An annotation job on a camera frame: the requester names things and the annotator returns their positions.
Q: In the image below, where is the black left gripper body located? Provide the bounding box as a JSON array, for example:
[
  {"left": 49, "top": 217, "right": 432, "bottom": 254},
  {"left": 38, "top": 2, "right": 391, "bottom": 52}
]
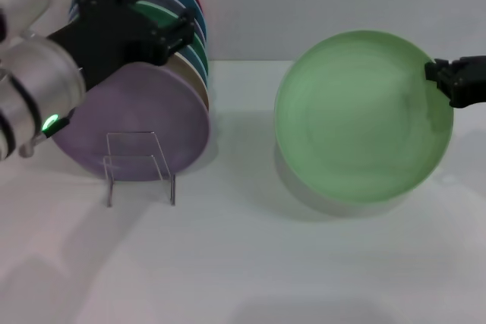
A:
[{"left": 47, "top": 4, "right": 169, "bottom": 93}]

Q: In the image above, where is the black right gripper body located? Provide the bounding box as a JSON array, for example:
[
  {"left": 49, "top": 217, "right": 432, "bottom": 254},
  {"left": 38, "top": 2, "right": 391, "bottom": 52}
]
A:
[{"left": 449, "top": 55, "right": 486, "bottom": 109}]

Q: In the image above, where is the light green plate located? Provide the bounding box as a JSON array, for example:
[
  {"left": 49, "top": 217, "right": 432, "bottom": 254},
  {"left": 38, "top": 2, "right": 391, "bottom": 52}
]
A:
[{"left": 273, "top": 29, "right": 455, "bottom": 203}]

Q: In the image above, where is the light blue plate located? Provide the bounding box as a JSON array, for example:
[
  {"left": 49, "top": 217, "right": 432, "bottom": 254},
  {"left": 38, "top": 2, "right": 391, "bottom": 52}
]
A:
[{"left": 173, "top": 43, "right": 209, "bottom": 86}]

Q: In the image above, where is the dark green plate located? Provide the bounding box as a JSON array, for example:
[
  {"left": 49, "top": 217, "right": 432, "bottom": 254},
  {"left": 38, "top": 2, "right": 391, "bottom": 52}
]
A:
[{"left": 131, "top": 0, "right": 210, "bottom": 74}]

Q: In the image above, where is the beige plate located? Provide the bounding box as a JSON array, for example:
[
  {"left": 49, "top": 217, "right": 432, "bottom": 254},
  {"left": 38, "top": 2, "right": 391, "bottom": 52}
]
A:
[{"left": 166, "top": 52, "right": 211, "bottom": 112}]

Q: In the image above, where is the purple plate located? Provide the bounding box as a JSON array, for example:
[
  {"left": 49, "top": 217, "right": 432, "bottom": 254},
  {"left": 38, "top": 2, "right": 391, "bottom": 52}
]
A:
[{"left": 49, "top": 60, "right": 213, "bottom": 183}]

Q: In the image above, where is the clear acrylic plate rack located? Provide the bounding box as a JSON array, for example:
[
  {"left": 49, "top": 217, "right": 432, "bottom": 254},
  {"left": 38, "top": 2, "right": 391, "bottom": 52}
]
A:
[{"left": 103, "top": 131, "right": 177, "bottom": 208}]

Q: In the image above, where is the black cable plug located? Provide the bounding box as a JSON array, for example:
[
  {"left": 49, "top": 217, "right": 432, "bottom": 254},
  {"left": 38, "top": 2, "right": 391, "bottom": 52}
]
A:
[{"left": 42, "top": 113, "right": 72, "bottom": 138}]

